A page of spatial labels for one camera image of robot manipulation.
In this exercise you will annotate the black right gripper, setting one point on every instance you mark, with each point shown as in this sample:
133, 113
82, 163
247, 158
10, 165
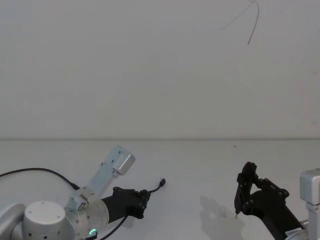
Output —
272, 210

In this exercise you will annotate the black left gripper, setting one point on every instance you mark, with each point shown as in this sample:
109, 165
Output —
122, 203

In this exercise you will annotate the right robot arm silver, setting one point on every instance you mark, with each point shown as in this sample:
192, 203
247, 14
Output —
311, 187

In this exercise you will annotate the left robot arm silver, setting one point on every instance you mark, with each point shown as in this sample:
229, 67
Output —
45, 220

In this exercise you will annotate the white table cloth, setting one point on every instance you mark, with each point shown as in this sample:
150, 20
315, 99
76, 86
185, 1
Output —
187, 162

